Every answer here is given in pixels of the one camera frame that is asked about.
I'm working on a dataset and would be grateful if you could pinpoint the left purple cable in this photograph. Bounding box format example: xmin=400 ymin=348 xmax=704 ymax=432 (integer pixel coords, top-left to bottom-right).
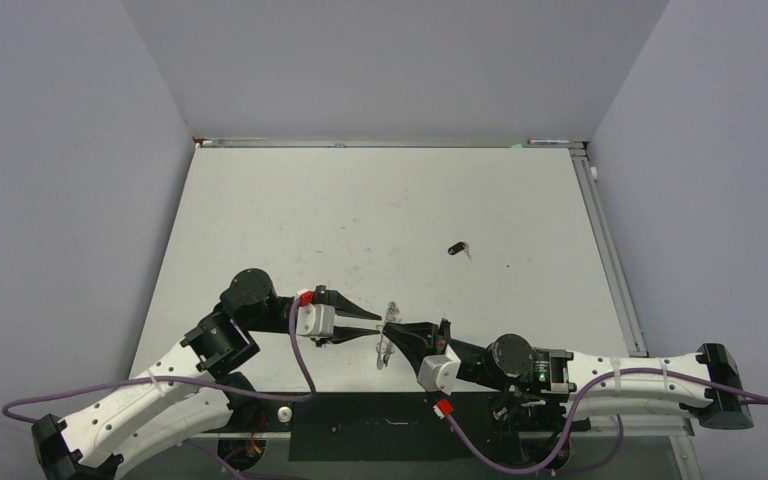
xmin=2 ymin=296 xmax=316 ymax=480

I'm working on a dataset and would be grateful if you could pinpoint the aluminium frame rail right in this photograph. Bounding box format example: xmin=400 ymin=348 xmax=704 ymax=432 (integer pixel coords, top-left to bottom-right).
xmin=570 ymin=148 xmax=649 ymax=357

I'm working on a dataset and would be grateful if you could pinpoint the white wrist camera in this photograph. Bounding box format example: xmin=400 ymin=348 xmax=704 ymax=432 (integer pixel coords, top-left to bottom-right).
xmin=417 ymin=355 xmax=461 ymax=395
xmin=296 ymin=304 xmax=336 ymax=340

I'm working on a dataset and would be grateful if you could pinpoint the silver key with black tag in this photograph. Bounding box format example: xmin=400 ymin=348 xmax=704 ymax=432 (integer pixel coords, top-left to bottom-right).
xmin=447 ymin=241 xmax=472 ymax=259

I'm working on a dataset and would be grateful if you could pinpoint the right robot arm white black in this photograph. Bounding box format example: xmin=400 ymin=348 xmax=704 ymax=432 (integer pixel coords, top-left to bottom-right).
xmin=383 ymin=320 xmax=754 ymax=431

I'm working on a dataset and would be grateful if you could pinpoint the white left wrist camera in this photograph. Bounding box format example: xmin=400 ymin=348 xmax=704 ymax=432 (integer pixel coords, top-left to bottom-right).
xmin=296 ymin=304 xmax=336 ymax=340

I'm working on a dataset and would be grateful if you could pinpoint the aluminium frame rail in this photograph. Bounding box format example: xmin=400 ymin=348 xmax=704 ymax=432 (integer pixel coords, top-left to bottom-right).
xmin=194 ymin=138 xmax=587 ymax=150
xmin=570 ymin=148 xmax=649 ymax=357

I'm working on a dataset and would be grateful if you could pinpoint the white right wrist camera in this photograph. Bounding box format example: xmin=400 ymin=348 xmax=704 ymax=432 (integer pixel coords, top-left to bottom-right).
xmin=417 ymin=355 xmax=461 ymax=395

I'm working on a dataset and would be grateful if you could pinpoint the aluminium frame rail back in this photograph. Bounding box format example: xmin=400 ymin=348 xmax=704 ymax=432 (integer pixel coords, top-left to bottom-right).
xmin=194 ymin=138 xmax=587 ymax=150

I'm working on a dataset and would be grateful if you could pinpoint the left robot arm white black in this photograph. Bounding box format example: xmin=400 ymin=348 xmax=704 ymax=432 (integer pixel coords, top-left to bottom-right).
xmin=31 ymin=268 xmax=381 ymax=479

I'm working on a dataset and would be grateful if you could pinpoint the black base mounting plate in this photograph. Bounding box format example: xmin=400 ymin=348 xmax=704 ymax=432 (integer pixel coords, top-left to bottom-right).
xmin=193 ymin=392 xmax=587 ymax=464

